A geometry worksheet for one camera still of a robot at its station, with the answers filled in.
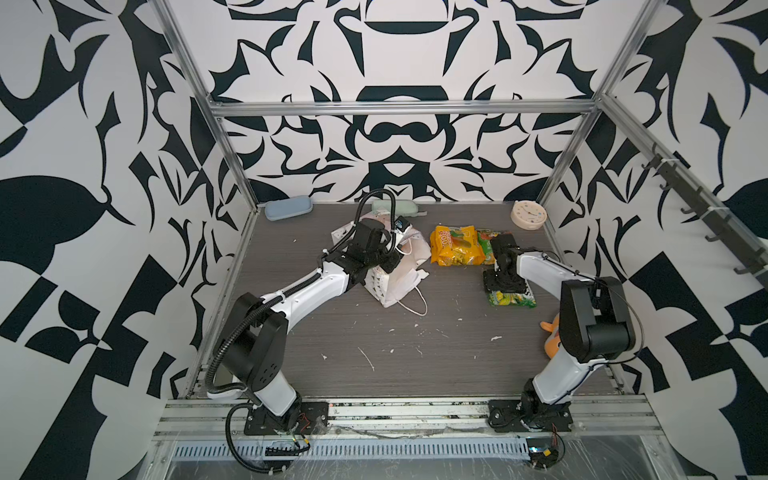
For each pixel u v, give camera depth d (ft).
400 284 3.23
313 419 2.43
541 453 2.34
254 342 1.47
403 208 3.82
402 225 2.42
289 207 3.79
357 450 2.13
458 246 3.34
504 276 2.47
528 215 3.75
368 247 2.18
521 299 3.05
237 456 2.25
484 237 3.47
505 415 2.44
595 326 1.58
